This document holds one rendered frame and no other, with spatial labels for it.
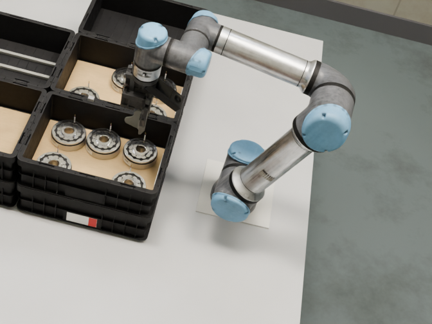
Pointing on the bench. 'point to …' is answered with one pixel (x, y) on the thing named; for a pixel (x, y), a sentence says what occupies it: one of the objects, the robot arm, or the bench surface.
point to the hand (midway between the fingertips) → (144, 124)
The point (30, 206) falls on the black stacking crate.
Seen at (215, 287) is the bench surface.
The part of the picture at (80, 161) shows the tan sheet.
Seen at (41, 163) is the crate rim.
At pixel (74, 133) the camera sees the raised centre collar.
